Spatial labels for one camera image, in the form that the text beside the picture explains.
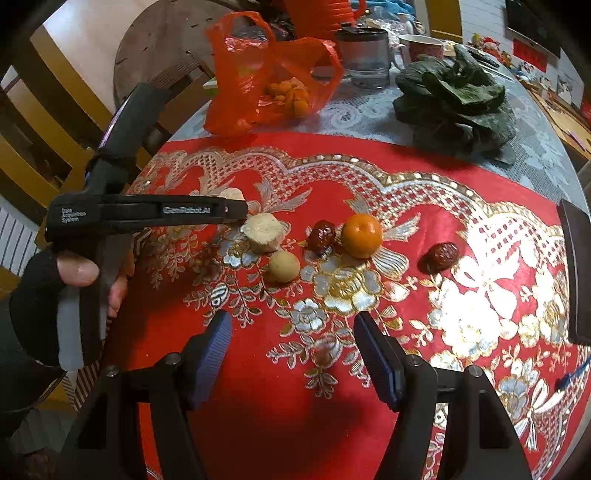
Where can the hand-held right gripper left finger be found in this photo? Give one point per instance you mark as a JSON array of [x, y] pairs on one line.
[[212, 355]]

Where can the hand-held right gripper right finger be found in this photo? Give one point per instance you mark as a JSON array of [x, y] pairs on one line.
[[376, 364]]

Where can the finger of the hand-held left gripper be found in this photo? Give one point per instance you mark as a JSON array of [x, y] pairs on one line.
[[238, 210]]

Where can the beige pastry chunk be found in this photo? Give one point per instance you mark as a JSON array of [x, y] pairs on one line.
[[263, 233]]

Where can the brown kiwi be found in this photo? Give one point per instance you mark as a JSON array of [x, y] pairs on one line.
[[282, 265]]

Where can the red date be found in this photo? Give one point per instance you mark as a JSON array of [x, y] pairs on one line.
[[322, 235], [442, 256]]

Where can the orange tangerine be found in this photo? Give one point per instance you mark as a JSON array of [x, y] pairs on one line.
[[361, 235]]

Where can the grey white striped paper box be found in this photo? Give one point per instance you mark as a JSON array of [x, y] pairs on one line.
[[87, 384]]

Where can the person's left forearm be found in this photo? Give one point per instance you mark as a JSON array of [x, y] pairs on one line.
[[23, 392]]

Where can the person's left hand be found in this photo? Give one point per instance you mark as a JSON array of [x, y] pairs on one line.
[[76, 270]]

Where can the red gold embroidered cloth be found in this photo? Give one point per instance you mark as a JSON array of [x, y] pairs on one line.
[[277, 415]]

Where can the red plastic bag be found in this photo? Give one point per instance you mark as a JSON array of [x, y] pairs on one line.
[[240, 92]]

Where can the bunch of small tangerines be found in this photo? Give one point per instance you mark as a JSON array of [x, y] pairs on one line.
[[291, 94]]

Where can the wooden chair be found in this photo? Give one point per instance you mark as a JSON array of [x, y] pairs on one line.
[[180, 76], [161, 41]]

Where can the grey lace tablecloth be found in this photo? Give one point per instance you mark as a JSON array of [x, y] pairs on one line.
[[369, 110]]

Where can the glass jar with black lid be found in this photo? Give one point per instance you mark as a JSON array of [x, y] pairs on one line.
[[367, 57]]

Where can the orange plastic container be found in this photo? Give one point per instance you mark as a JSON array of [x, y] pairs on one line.
[[323, 18]]

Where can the black flat device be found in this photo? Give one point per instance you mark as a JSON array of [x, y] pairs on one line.
[[575, 272]]

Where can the green leafy vegetable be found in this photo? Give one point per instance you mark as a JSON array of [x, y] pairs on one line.
[[457, 106]]

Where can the red white mug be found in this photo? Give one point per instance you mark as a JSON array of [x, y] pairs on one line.
[[422, 46]]

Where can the wall television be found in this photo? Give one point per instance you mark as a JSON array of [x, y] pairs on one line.
[[531, 25]]

